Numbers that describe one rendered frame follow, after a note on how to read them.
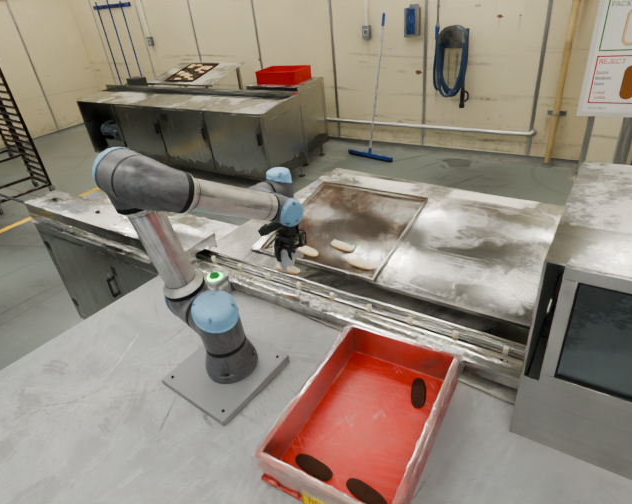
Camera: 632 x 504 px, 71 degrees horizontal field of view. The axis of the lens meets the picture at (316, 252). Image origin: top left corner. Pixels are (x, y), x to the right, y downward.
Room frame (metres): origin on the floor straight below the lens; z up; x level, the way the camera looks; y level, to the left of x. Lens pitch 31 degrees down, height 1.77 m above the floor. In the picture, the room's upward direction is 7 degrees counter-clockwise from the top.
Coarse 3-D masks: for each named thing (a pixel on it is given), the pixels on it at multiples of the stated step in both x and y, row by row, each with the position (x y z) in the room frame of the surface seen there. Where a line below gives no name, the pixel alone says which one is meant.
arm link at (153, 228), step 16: (96, 160) 1.00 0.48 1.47; (112, 160) 0.96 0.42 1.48; (96, 176) 0.98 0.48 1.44; (112, 176) 0.92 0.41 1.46; (112, 192) 0.92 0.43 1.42; (128, 208) 0.95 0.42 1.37; (144, 224) 0.97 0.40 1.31; (160, 224) 0.99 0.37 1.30; (144, 240) 0.98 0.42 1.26; (160, 240) 0.98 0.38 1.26; (176, 240) 1.02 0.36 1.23; (160, 256) 0.98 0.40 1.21; (176, 256) 1.00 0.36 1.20; (160, 272) 1.00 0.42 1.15; (176, 272) 0.99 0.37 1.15; (192, 272) 1.03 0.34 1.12; (176, 288) 0.99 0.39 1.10; (192, 288) 1.00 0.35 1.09; (208, 288) 1.05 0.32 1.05; (176, 304) 0.99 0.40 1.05
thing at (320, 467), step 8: (296, 456) 0.64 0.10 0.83; (304, 456) 0.63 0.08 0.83; (304, 464) 0.61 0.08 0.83; (312, 464) 0.61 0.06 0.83; (320, 464) 0.61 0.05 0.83; (312, 472) 0.59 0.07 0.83; (320, 472) 0.59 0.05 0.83; (328, 472) 0.59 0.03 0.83; (328, 480) 0.57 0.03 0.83; (352, 480) 0.56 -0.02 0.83; (360, 480) 0.56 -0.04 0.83; (352, 488) 0.54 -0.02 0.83; (360, 488) 0.54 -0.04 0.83; (368, 488) 0.54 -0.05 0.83; (360, 496) 0.52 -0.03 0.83; (368, 496) 0.52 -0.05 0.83; (376, 496) 0.52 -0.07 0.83
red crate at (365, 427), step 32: (352, 384) 0.84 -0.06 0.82; (384, 384) 0.82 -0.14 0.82; (320, 416) 0.74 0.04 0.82; (352, 416) 0.73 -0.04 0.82; (384, 416) 0.72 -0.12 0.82; (416, 416) 0.71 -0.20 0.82; (288, 448) 0.66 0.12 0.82; (320, 448) 0.65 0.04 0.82; (352, 448) 0.64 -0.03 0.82; (384, 448) 0.63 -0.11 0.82; (320, 480) 0.58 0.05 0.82; (384, 480) 0.56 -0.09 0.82
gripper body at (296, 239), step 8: (280, 224) 1.28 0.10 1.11; (280, 232) 1.28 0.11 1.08; (288, 232) 1.27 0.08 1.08; (296, 232) 1.26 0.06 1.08; (304, 232) 1.28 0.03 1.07; (280, 240) 1.26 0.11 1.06; (288, 240) 1.24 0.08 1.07; (296, 240) 1.25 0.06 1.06; (304, 240) 1.29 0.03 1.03; (288, 248) 1.26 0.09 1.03
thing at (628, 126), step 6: (624, 120) 1.45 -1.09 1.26; (630, 120) 1.44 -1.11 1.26; (624, 126) 1.45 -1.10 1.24; (630, 126) 1.44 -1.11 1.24; (624, 132) 1.44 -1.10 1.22; (630, 132) 1.43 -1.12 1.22; (618, 138) 1.47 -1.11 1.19; (624, 138) 1.44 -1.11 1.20; (630, 138) 1.43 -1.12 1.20; (618, 144) 1.45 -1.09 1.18; (624, 144) 1.44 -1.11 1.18; (630, 144) 1.43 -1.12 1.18; (618, 150) 1.45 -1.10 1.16; (624, 150) 1.44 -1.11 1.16; (618, 156) 1.44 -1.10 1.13; (624, 156) 1.43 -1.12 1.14; (612, 162) 1.46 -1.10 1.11; (618, 162) 1.44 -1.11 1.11; (624, 162) 1.43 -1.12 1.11
